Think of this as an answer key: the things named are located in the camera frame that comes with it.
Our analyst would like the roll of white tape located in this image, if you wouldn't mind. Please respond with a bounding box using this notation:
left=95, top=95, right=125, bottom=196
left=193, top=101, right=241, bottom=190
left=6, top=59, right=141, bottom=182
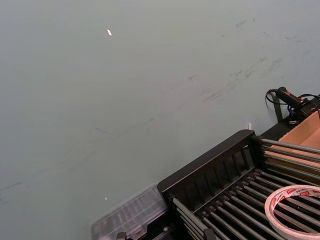
left=264, top=184, right=320, bottom=240

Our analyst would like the black rack with steel bars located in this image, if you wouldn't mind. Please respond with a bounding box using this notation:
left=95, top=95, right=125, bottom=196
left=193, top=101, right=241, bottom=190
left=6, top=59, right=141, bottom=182
left=156, top=129, right=320, bottom=240

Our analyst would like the clear plastic case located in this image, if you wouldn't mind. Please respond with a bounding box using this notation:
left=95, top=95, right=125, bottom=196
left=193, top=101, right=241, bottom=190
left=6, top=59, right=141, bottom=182
left=89, top=184, right=176, bottom=240

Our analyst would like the black table cloth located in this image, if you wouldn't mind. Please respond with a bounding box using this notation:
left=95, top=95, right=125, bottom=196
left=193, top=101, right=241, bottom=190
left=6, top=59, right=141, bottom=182
left=259, top=116, right=302, bottom=141

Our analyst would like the shallow brown cardboard tray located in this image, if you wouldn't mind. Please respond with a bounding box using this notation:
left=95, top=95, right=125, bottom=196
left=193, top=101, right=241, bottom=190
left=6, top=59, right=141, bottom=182
left=277, top=109, right=320, bottom=152

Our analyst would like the plain pale wall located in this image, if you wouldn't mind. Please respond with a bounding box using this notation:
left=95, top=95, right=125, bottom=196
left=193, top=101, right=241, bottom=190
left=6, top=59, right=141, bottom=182
left=0, top=0, right=320, bottom=240

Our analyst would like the black corded tool, red switch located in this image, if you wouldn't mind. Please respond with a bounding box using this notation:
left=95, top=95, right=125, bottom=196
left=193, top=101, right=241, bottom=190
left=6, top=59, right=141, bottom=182
left=264, top=86, right=320, bottom=126

